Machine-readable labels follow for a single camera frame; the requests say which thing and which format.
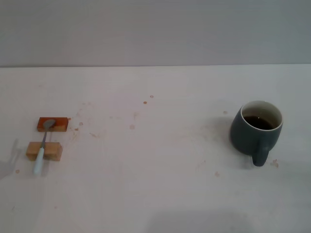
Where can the grey ceramic cup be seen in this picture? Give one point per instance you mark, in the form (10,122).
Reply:
(245,138)

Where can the dark stained wooden block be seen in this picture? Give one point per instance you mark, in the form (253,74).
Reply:
(62,123)

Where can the dark coffee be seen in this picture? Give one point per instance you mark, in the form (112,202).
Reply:
(257,122)

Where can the light wooden block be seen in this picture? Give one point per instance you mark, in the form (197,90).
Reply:
(53,151)

